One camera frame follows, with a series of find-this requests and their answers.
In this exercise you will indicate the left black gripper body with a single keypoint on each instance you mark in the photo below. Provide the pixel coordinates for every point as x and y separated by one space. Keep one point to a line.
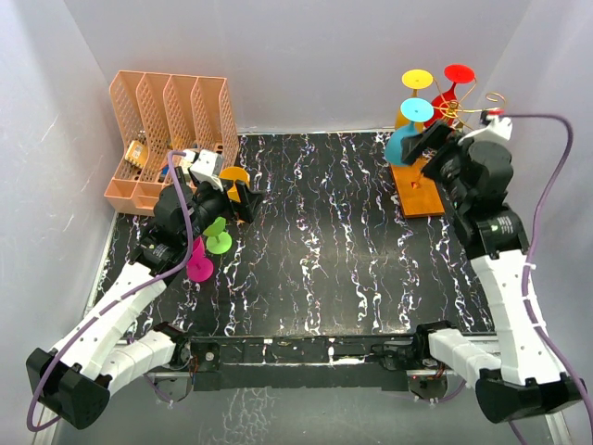
211 204

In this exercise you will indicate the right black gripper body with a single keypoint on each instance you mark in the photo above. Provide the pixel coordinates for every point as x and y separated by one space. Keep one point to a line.
446 165

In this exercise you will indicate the yellow-orange wine glass front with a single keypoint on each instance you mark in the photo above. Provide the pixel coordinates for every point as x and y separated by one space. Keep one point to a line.
230 177

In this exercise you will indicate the cyan wine glass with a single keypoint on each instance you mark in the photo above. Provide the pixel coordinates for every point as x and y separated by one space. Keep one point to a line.
414 110

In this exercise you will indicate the green wine glass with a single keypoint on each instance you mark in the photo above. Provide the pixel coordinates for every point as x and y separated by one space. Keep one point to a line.
218 240

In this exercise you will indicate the magenta wine glass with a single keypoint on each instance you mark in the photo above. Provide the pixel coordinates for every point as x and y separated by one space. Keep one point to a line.
199 268

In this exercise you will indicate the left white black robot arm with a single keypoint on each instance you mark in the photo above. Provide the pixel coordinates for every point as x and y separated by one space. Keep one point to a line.
77 376

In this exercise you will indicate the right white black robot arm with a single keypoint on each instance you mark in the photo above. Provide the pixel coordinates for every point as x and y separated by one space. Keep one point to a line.
530 376

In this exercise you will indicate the red wine glass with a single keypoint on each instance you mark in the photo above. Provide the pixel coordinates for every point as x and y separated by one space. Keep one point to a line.
446 104

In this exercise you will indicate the orange wine glass rear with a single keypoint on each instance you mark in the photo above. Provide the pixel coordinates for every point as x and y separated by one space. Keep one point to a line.
415 80

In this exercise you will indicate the yellow tag in organizer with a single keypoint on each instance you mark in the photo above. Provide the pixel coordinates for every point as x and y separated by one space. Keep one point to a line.
137 154

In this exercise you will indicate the peach plastic file organizer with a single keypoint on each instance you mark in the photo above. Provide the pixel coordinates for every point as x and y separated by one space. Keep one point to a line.
166 112

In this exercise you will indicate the black front base bar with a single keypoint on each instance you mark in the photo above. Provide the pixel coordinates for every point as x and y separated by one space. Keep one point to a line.
352 361

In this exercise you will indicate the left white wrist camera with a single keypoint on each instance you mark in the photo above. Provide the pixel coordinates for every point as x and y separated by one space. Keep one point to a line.
205 166

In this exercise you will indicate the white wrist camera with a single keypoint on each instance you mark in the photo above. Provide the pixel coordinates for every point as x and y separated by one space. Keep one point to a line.
496 127
205 166

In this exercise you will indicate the gold wire glass rack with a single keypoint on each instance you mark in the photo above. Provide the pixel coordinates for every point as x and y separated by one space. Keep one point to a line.
418 195

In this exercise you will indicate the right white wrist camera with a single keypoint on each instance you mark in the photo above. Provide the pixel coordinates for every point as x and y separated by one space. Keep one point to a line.
496 127

